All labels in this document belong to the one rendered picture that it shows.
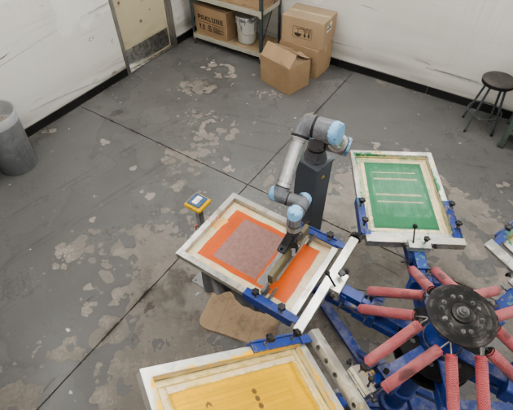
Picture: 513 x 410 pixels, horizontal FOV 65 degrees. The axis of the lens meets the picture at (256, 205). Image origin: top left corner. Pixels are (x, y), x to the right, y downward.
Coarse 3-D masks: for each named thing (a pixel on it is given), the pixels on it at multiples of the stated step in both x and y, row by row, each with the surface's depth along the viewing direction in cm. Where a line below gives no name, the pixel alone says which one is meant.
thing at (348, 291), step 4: (344, 288) 216; (348, 288) 216; (352, 288) 216; (340, 292) 214; (344, 292) 214; (348, 292) 214; (352, 292) 214; (356, 292) 214; (360, 292) 214; (348, 296) 213; (352, 296) 212; (356, 296) 212; (360, 296) 212; (364, 296) 214; (348, 300) 215; (352, 300) 213; (356, 300) 211; (360, 300) 211; (356, 304) 214
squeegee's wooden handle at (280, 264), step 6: (306, 228) 230; (306, 234) 234; (288, 252) 219; (282, 258) 217; (288, 258) 222; (276, 264) 214; (282, 264) 216; (276, 270) 212; (270, 276) 210; (276, 276) 215; (270, 282) 214
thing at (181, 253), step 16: (224, 208) 260; (256, 208) 260; (208, 224) 252; (192, 240) 244; (320, 240) 244; (192, 256) 236; (208, 272) 229; (320, 272) 228; (240, 288) 222; (304, 304) 218
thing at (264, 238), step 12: (240, 216) 260; (228, 228) 254; (240, 228) 254; (252, 228) 254; (264, 228) 254; (240, 240) 248; (252, 240) 248; (264, 240) 248; (276, 240) 248; (264, 252) 242; (276, 252) 242; (300, 252) 242; (312, 252) 242; (300, 264) 236
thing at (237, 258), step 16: (208, 240) 248; (224, 240) 248; (208, 256) 240; (224, 256) 240; (240, 256) 240; (256, 256) 240; (240, 272) 233; (256, 272) 233; (288, 272) 233; (272, 288) 226; (288, 288) 226
